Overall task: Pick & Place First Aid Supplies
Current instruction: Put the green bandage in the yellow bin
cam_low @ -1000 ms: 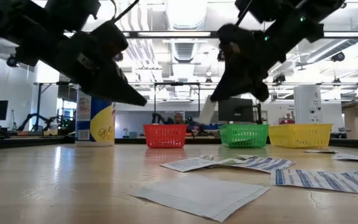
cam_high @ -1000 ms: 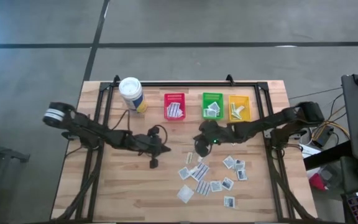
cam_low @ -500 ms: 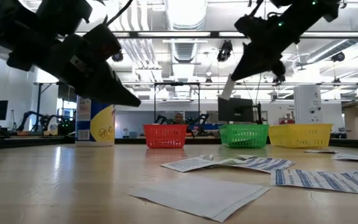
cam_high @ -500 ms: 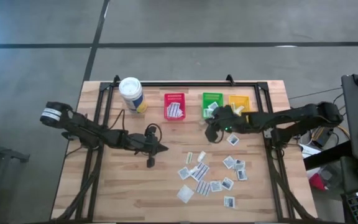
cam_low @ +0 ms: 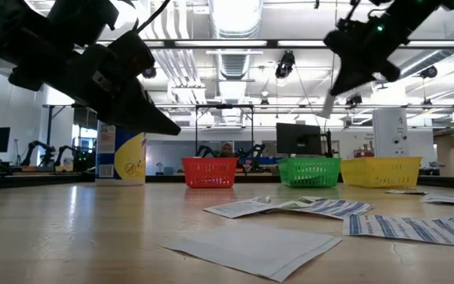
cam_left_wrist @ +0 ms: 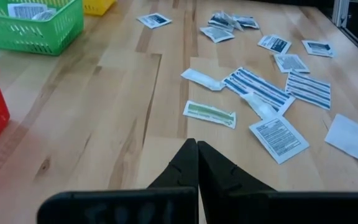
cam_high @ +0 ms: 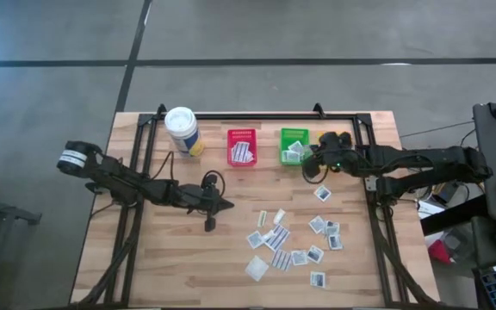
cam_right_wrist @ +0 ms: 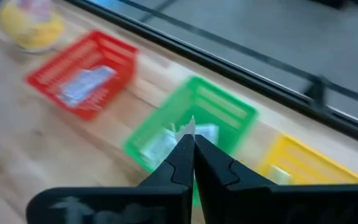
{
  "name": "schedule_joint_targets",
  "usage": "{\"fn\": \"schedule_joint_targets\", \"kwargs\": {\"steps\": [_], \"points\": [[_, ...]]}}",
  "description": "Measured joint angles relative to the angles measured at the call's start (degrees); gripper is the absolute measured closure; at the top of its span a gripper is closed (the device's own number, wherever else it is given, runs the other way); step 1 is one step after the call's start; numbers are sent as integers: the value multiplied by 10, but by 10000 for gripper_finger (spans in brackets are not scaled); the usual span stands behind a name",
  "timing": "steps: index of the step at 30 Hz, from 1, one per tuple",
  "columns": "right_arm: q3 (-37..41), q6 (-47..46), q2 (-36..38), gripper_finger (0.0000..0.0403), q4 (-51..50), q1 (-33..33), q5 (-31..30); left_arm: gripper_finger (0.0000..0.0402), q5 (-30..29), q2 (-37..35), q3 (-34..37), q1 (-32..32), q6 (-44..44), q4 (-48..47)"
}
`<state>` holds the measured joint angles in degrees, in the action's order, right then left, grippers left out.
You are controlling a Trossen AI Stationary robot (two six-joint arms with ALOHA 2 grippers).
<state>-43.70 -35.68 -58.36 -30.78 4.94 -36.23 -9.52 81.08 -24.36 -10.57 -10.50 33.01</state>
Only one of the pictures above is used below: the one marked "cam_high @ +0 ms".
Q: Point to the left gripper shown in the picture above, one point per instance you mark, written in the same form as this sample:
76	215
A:
200	198

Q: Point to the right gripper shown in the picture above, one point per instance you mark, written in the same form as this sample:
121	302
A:
336	150

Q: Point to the white alcohol prep pad packet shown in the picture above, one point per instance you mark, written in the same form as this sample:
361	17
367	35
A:
299	257
295	146
315	254
255	239
322	193
332	227
305	151
317	224
291	156
318	279
335	242

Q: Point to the small green print bandage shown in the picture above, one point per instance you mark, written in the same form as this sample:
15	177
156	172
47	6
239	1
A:
261	218
266	220

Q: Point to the blue striped bandage wrapper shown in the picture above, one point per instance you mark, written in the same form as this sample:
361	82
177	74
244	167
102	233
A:
281	260
235	156
243	151
278	237

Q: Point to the plain white bandage wrapper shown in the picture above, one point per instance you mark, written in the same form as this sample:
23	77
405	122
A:
251	158

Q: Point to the small white bandage strip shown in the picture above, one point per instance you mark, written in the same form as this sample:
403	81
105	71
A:
268	235
279	216

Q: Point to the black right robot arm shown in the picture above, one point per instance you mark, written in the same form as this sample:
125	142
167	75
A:
424	165

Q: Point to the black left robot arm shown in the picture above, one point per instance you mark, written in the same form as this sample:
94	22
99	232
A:
119	183

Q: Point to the green plastic basket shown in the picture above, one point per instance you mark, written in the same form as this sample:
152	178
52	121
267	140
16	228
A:
289	134

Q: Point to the white gauze pad packet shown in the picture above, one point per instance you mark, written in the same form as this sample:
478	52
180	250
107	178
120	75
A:
257	268

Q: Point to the red plastic basket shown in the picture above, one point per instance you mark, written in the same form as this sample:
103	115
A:
242	135

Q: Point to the wipes canister with white lid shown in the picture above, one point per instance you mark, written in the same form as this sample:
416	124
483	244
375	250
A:
181	127

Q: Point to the white paper sheet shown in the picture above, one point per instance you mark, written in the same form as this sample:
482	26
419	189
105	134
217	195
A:
426	209

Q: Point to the black power brick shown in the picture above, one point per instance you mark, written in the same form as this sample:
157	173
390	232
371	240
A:
445	193

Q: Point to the red object on floor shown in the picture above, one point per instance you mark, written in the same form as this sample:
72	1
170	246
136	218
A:
439	252

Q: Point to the dark metal floor stand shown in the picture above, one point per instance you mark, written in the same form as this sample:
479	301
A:
11	212

